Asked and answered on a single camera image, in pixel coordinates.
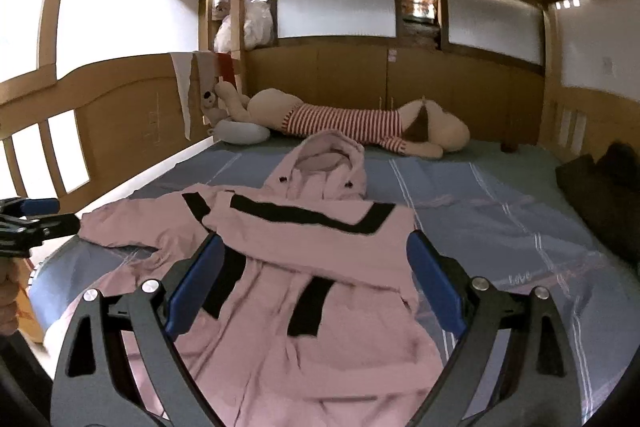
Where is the pink hooded winter coat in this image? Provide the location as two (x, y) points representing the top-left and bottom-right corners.
(79, 131), (442, 426)

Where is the black clothes pile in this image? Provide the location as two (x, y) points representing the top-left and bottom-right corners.
(555, 141), (639, 272)

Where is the person's left hand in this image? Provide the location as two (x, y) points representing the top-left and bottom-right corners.
(0, 258), (20, 337)

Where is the wooden bed headboard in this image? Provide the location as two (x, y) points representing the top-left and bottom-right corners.
(1, 53), (206, 212)

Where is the white towel on headboard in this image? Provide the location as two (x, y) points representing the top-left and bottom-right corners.
(169, 52), (198, 141)

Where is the small white plush dog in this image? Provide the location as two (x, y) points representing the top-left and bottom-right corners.
(201, 91), (229, 127)

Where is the long striped plush dog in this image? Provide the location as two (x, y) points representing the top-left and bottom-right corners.
(215, 81), (471, 159)

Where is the white plastic bag bundle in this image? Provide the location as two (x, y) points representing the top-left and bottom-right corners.
(214, 0), (273, 53)

